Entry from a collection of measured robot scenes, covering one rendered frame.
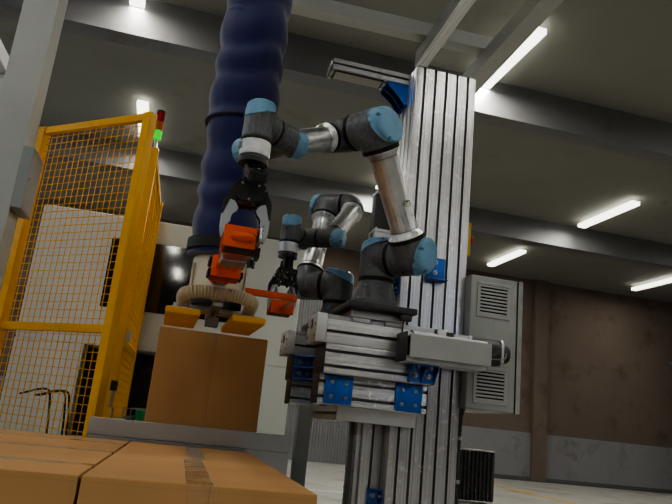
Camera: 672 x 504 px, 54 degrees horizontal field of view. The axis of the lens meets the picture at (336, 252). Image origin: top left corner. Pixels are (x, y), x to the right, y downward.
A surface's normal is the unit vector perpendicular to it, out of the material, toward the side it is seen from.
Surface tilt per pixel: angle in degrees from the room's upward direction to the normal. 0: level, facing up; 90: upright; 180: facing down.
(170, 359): 90
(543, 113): 90
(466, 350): 90
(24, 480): 90
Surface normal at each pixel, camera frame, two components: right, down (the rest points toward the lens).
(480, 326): 0.25, -0.22
